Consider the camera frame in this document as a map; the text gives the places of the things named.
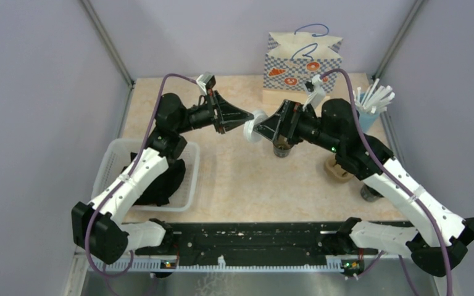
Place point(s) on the white slotted cable duct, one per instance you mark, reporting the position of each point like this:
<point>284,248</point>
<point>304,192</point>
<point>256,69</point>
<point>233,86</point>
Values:
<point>158,266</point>

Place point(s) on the stack of dark cups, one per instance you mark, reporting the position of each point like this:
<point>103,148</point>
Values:
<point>369,194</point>

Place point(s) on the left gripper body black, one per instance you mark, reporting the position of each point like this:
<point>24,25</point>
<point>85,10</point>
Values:
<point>211,114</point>

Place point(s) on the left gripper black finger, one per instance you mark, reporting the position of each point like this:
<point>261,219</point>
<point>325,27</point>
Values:
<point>228,111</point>
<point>231,122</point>

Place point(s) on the black cloth in basket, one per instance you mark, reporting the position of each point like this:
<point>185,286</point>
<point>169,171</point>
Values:
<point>159,192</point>

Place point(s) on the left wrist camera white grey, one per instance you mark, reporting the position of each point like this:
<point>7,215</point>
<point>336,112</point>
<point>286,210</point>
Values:
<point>205,82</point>

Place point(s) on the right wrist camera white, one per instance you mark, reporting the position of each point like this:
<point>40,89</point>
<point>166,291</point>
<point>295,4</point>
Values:
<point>315,92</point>

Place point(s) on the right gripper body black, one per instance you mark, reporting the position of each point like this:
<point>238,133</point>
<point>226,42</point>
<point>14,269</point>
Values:
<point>299,130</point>

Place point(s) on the blue straw holder cup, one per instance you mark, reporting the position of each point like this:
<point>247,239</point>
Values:
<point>366,120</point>

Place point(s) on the paper bag blue checkered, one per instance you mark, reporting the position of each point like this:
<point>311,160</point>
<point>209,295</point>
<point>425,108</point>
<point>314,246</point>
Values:
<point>296,57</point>

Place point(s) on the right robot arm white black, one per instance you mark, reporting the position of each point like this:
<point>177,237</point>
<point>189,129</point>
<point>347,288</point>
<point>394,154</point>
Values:
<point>436,240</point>

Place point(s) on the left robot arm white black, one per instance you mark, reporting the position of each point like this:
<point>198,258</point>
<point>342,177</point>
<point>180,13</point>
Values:
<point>98,226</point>

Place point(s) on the brown pulp cup carrier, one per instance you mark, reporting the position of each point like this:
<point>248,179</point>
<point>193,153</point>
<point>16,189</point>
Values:
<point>336,172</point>

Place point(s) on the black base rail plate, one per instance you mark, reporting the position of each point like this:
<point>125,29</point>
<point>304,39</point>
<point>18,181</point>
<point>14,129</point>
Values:
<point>253,244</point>

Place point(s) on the white plastic basket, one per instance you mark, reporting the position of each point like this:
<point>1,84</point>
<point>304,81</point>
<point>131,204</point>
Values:
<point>117,156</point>

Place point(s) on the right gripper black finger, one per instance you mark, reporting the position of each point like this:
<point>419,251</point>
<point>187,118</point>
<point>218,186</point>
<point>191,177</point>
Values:
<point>271,133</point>
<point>277,117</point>

